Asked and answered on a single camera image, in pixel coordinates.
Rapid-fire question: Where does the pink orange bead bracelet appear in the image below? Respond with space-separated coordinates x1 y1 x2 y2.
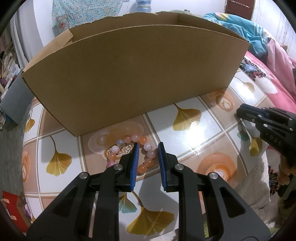
105 134 157 175

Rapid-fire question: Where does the white fluffy rug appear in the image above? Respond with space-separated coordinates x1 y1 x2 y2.
235 153 278 229

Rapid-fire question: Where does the pink floral bedsheet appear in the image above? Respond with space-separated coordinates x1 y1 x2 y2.
240 38 295 113

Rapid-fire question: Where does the brown paper bag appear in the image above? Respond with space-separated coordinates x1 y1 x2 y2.
16 191 35 226

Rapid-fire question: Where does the red paper bag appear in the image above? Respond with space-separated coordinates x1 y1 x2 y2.
2 191 28 233

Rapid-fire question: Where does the patterned ginkgo table mat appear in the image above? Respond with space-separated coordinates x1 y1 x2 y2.
22 70 272 240

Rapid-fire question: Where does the blue crumpled blanket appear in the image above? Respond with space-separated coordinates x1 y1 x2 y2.
203 13 273 58

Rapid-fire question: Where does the dark red wooden door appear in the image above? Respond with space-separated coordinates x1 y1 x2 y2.
225 0 255 20

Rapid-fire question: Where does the grey storage box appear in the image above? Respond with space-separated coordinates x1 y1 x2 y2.
1 74 34 125

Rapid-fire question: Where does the brown cardboard box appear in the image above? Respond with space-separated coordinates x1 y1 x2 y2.
22 11 249 136

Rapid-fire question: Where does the water dispenser with bottle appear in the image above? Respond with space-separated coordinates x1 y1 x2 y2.
136 0 152 13

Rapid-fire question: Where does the teal floral hanging cloth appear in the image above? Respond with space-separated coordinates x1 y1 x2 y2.
52 0 125 36

